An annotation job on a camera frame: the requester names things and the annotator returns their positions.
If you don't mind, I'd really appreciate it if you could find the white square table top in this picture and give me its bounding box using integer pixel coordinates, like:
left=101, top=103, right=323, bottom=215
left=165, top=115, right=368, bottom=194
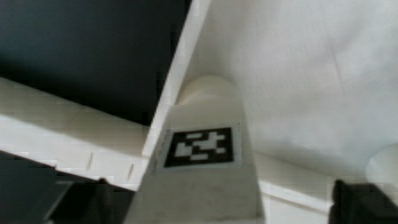
left=140, top=0, right=398, bottom=214

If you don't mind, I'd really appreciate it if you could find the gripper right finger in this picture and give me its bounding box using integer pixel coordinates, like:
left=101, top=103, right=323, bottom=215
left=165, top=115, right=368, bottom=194
left=329, top=180, right=398, bottom=224

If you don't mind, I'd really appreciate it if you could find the white U-shaped obstacle fence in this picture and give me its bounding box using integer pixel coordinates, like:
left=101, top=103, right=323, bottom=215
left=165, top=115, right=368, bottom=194
left=0, top=78, right=147, bottom=190

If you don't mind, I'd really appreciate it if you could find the white table leg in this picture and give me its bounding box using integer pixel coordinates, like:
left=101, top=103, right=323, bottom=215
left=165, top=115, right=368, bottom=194
left=366, top=144, right=398, bottom=188
left=123, top=76, right=265, bottom=224

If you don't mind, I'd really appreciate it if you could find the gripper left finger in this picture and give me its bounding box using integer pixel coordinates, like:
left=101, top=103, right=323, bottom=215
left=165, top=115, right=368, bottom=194
left=23, top=178, right=135, bottom=224

